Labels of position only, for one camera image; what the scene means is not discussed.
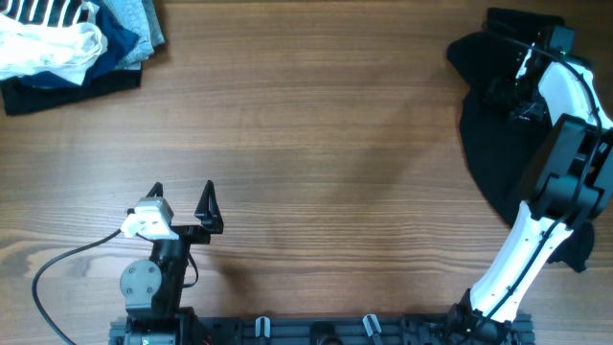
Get grey rail clamp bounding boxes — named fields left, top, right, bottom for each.
left=255, top=316, right=271, bottom=339
left=362, top=313, right=383, bottom=345

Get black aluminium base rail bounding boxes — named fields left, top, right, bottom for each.
left=108, top=313, right=536, bottom=345

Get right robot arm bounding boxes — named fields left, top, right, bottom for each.
left=443, top=60, right=612, bottom=344

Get black t-shirt with logo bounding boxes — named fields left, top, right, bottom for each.
left=446, top=8, right=595, bottom=272

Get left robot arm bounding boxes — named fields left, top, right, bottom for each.
left=108, top=180, right=224, bottom=345

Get black folded garment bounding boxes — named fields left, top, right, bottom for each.
left=1, top=69, right=143, bottom=116

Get right grey rail clamp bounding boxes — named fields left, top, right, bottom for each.
left=362, top=313, right=383, bottom=345

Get left black cable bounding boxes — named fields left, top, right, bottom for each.
left=31, top=228, right=123, bottom=345

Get white garment on pile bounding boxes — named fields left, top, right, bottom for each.
left=1, top=15, right=107, bottom=85

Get black white striped garment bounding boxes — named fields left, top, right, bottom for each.
left=1, top=0, right=100, bottom=28

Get navy blue garment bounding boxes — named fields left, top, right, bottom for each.
left=20, top=0, right=139, bottom=88

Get left grey rail clamp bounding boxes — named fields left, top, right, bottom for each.
left=255, top=316, right=271, bottom=339

